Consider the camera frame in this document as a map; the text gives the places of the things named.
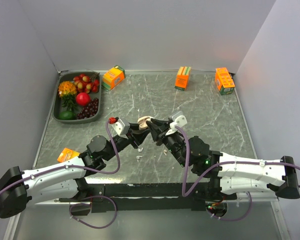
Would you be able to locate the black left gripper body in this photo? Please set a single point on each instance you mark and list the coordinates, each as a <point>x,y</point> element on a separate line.
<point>122,142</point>

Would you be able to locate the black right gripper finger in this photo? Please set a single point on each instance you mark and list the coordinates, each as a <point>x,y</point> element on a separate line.
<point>155,131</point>
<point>160,125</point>

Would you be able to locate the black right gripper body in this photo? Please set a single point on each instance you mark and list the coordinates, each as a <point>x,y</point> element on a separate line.
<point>174,143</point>

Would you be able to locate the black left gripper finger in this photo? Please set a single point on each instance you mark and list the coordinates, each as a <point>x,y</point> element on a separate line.
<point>139,137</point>
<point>134,128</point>

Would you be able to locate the beige earbud charging case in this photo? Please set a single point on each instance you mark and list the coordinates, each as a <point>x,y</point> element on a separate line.
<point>142,122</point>

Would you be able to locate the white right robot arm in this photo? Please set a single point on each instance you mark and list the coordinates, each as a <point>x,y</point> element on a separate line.
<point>228,174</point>

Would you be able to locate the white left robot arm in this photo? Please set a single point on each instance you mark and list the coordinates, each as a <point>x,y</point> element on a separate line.
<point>22,188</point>

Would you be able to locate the orange box front left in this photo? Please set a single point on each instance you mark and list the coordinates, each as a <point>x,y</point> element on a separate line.
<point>67,154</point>

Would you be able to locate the orange box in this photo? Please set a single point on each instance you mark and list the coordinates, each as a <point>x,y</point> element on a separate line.
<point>67,154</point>
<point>224,81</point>

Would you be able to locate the dark purple grape bunch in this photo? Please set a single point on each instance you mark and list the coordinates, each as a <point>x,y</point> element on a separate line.
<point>89,110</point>

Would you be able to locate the orange sponge pack back middle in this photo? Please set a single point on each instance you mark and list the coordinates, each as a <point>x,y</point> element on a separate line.
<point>182,78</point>

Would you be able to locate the orange sponge pack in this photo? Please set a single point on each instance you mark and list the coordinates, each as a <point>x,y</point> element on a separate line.
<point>113,77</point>
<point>182,78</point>

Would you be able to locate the green avocado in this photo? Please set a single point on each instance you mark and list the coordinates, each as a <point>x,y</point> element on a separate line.
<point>67,115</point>

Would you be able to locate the orange sponge pack back left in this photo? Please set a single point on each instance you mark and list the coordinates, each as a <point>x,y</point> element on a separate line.
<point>113,77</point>

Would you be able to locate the red apple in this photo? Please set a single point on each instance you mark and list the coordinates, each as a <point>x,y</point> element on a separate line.
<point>83,99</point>

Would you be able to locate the red yellow lychee bunch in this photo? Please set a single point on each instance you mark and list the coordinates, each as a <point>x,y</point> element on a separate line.
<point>87,83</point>

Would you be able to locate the orange yellow flower pineapple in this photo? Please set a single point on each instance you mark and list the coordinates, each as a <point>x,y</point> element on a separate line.
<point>67,92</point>

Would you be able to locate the orange box back right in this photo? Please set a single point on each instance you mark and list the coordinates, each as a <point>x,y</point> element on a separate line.
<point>224,81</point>

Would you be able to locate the dark grey fruit tray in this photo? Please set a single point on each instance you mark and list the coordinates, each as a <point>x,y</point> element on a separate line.
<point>58,108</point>

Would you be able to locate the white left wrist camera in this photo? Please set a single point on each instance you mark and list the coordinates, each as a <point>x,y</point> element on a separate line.
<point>120,126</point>

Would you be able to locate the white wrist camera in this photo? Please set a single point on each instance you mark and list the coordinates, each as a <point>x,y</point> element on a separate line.
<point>120,126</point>
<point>178,120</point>

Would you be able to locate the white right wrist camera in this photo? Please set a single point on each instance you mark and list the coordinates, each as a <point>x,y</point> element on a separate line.
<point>178,120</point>

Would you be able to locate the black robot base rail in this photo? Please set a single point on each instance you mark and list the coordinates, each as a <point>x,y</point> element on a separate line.
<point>146,196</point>

